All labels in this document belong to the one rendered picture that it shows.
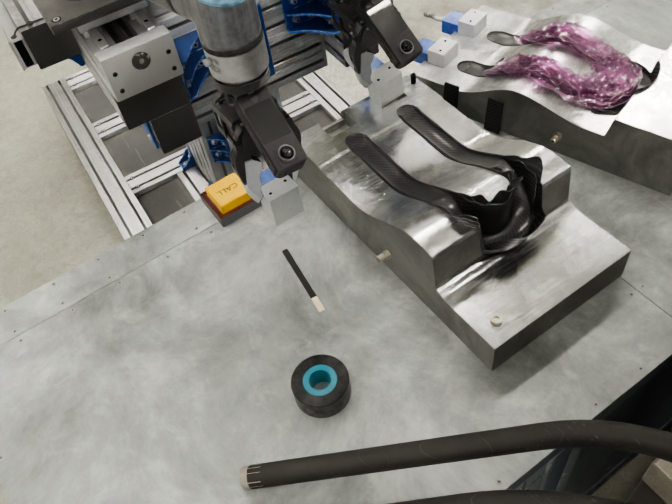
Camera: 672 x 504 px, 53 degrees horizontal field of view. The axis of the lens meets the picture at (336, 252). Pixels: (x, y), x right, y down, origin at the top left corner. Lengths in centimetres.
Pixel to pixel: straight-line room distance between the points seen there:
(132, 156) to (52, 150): 58
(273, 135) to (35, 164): 201
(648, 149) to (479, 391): 48
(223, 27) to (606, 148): 67
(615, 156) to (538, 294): 33
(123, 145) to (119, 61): 110
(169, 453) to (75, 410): 16
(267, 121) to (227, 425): 41
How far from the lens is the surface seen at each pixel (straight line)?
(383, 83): 116
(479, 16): 142
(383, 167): 110
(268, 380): 99
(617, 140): 119
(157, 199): 214
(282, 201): 98
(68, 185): 265
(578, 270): 101
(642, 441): 82
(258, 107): 87
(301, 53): 161
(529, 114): 123
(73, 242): 244
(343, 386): 92
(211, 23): 81
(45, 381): 111
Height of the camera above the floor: 165
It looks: 51 degrees down
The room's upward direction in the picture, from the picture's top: 10 degrees counter-clockwise
